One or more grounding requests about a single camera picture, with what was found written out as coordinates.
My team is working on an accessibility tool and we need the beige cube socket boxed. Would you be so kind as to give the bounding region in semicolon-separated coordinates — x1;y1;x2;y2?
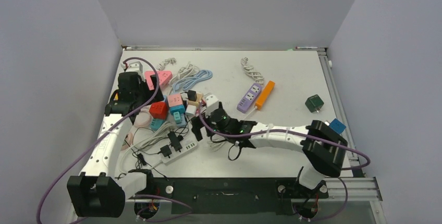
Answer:
187;93;203;107

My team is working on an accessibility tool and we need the blue cube socket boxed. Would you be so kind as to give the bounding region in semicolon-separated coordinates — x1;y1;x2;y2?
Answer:
329;118;347;134

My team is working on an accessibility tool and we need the light blue cable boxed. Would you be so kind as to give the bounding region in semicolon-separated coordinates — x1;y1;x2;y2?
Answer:
171;69;213;94

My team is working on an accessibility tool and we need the green cube socket adapter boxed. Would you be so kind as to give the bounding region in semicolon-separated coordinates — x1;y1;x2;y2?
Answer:
304;94;324;113

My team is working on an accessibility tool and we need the black plug adapter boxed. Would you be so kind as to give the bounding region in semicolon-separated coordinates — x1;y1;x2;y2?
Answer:
160;145;172;158

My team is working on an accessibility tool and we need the pink cube socket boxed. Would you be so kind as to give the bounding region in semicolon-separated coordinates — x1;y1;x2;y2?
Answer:
167;93;183;108

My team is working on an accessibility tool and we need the orange power strip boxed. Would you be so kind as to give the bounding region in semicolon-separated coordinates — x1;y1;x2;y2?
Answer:
255;81;275;110

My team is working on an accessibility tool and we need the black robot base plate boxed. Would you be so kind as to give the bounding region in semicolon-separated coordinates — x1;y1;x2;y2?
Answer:
135;178;329;215

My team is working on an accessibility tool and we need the white plug adapter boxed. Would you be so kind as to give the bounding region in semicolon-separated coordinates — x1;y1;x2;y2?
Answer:
185;105;197;117

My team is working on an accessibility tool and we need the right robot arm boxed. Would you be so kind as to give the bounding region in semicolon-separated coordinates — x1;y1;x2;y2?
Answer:
191;108;348;197

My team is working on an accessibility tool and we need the white USB power strip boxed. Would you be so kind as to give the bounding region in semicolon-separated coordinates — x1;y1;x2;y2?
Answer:
160;140;198;165

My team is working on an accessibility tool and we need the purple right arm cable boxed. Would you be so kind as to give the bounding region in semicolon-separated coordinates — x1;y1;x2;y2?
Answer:
198;103;371;222

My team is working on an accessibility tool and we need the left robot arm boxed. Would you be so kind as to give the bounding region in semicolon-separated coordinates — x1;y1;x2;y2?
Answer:
67;71;158;218

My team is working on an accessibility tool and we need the purple USB power strip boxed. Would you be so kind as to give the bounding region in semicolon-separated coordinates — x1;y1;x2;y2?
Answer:
237;83;263;114

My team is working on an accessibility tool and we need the teal cube socket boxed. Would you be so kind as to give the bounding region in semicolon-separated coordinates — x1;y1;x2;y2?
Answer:
150;118;166;132

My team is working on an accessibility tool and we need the black power adapter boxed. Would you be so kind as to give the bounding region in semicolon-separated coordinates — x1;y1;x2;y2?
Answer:
168;131;182;152

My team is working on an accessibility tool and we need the pink coiled cable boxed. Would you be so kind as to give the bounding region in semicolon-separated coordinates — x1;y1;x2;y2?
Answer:
132;108;153;130

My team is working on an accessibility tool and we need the pink triangular power strip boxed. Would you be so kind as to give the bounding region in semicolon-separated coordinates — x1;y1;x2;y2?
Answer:
144;70;173;90

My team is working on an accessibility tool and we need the red cube socket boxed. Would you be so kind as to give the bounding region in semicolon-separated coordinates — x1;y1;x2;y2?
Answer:
149;102;168;120

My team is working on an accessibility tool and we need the black barrel connector cable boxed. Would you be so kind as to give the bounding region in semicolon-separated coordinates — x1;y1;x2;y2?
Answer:
117;122;189;178

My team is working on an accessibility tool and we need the white coiled cable with plug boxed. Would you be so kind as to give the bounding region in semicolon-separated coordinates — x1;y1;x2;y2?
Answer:
240;57;266;86

